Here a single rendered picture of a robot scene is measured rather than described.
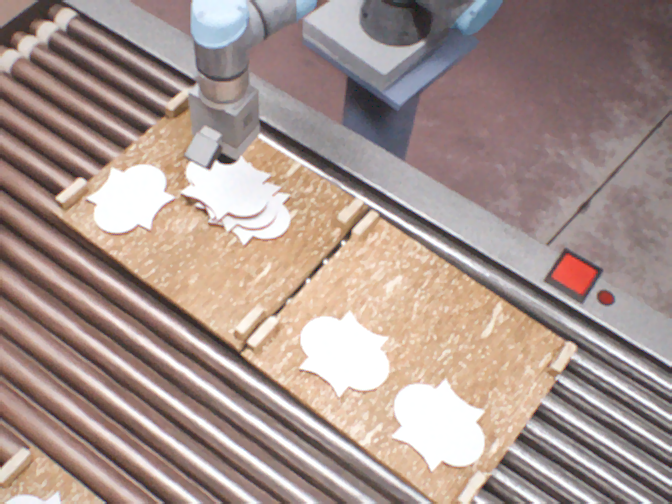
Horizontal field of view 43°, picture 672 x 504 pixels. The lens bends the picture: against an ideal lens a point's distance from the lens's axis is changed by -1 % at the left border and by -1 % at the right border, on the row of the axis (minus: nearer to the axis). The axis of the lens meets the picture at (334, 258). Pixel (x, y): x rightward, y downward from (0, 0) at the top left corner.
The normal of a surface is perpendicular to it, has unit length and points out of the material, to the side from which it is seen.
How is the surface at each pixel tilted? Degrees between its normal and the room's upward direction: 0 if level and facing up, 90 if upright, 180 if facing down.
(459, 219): 0
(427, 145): 0
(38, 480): 0
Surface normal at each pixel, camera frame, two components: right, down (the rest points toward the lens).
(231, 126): -0.51, 0.71
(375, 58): 0.09, -0.54
